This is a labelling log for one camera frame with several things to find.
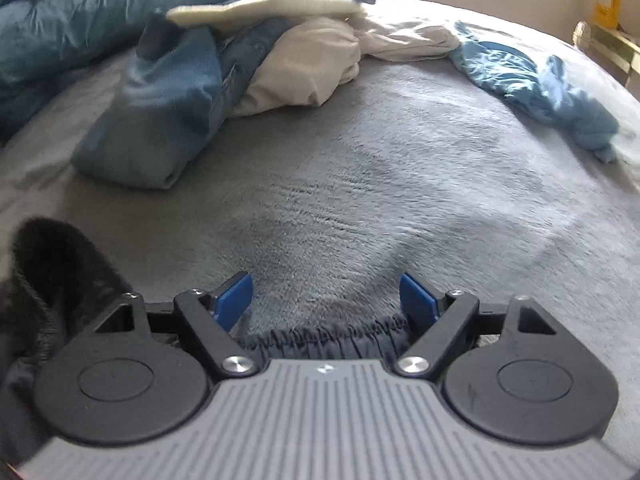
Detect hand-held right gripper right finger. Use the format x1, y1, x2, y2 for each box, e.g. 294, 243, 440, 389
392, 273, 558, 377

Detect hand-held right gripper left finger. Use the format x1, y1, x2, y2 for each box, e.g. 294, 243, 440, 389
95, 271, 259, 379

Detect dark grey fleece-lined pants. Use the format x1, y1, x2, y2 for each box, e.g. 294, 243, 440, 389
0, 217, 413, 466

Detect light blue garment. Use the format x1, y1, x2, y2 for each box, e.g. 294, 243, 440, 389
447, 20, 622, 163

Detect cream sweater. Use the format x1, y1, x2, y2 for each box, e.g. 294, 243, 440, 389
165, 0, 369, 31

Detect small round glass object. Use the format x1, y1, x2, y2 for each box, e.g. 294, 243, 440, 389
572, 20, 594, 50

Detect blue duvet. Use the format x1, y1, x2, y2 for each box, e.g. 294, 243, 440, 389
0, 0, 313, 146

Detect pale wooden shelf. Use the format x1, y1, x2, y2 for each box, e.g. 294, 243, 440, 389
590, 24, 640, 88

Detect yellow box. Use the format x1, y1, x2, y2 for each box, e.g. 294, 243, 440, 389
592, 0, 623, 28

